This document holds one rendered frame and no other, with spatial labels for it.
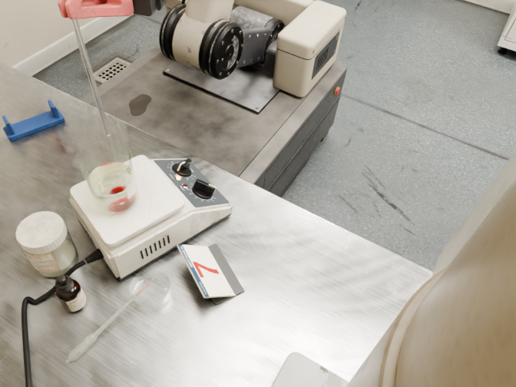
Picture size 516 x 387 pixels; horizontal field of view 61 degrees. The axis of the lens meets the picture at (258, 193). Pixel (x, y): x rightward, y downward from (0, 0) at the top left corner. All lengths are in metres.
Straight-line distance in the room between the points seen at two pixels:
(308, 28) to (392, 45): 1.24
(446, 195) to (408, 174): 0.17
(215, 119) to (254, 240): 0.83
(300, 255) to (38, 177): 0.45
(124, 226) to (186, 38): 0.84
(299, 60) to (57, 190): 0.93
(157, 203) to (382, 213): 1.25
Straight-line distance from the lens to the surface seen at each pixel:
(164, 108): 1.50
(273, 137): 1.40
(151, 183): 0.63
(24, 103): 0.97
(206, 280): 0.60
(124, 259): 0.61
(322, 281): 0.65
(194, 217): 0.63
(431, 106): 2.33
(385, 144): 2.02
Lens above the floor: 1.31
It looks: 50 degrees down
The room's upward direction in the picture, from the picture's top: 6 degrees clockwise
